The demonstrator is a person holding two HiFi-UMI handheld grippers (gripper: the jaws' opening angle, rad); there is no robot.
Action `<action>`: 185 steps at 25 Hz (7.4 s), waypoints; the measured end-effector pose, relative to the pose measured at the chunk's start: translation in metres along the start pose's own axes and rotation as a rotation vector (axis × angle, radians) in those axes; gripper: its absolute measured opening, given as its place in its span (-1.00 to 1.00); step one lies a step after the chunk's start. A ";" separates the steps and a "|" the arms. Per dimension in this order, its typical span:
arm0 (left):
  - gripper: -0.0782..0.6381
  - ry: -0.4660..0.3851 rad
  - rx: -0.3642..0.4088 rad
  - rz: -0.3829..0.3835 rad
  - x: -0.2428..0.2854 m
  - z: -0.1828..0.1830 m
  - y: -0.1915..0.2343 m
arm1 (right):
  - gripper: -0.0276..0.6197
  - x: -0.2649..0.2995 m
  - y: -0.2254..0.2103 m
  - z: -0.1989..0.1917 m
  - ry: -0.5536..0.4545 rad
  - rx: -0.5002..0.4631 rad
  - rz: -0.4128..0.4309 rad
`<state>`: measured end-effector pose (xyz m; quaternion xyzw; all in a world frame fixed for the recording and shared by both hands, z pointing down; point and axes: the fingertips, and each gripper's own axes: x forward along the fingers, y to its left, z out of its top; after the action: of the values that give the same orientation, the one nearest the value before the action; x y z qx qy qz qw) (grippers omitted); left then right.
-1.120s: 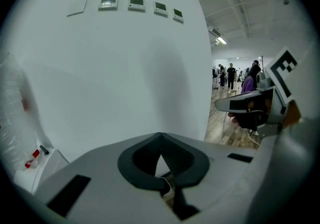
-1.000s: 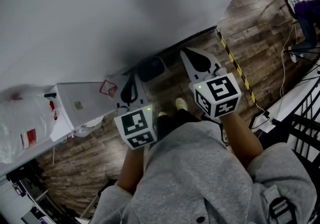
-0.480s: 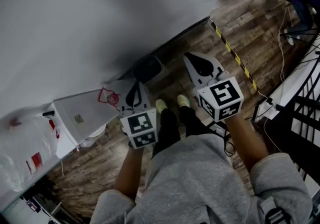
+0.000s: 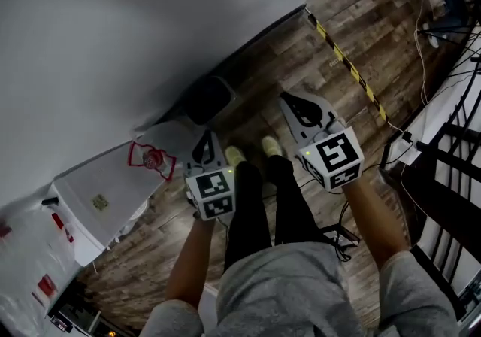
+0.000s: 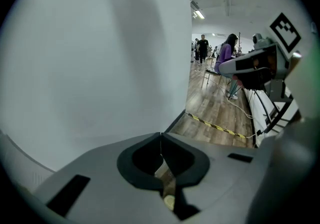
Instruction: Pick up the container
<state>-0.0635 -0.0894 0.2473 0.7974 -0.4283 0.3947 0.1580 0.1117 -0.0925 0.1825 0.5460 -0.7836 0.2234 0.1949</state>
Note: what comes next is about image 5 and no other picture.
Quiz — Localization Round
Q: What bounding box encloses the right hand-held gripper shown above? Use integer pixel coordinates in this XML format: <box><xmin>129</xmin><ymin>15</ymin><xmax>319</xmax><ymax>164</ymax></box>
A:
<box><xmin>218</xmin><ymin>12</ymin><xmax>303</xmax><ymax>99</ymax></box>

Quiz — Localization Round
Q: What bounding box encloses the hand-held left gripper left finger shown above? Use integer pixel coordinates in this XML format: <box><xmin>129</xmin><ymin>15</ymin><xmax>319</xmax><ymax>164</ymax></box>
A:
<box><xmin>32</xmin><ymin>131</ymin><xmax>177</xmax><ymax>224</ymax></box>

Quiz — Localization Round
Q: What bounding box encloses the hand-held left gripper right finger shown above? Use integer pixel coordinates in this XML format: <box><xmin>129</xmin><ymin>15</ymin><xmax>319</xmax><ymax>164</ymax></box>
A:
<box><xmin>161</xmin><ymin>131</ymin><xmax>262</xmax><ymax>224</ymax></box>

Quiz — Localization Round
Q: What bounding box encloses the wooden stool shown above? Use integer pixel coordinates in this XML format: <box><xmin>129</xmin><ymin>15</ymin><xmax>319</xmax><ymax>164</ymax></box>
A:
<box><xmin>201</xmin><ymin>55</ymin><xmax>222</xmax><ymax>86</ymax></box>

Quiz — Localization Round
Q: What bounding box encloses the white table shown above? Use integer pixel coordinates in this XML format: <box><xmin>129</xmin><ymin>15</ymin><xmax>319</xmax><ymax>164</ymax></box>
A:
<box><xmin>246</xmin><ymin>87</ymin><xmax>301</xmax><ymax>148</ymax></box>

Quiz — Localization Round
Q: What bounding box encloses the black metal stand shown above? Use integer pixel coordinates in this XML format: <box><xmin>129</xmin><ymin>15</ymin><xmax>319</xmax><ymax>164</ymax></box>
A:
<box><xmin>249</xmin><ymin>87</ymin><xmax>293</xmax><ymax>134</ymax></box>

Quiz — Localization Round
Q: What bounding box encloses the yellow black floor tape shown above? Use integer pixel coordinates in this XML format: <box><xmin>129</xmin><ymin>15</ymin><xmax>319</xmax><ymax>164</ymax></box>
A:
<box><xmin>186</xmin><ymin>112</ymin><xmax>248</xmax><ymax>139</ymax></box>

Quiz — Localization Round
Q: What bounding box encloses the black baseboard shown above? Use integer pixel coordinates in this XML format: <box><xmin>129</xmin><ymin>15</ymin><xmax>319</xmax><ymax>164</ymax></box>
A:
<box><xmin>164</xmin><ymin>110</ymin><xmax>187</xmax><ymax>134</ymax></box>

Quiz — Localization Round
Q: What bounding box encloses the ceiling air conditioner unit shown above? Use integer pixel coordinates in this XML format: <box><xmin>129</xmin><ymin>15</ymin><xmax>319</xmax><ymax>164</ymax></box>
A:
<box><xmin>189</xmin><ymin>0</ymin><xmax>201</xmax><ymax>12</ymax></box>

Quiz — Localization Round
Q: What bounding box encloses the white floor cable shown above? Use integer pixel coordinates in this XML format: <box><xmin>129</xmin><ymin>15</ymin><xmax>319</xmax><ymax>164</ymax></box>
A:
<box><xmin>207</xmin><ymin>77</ymin><xmax>256</xmax><ymax>119</ymax></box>

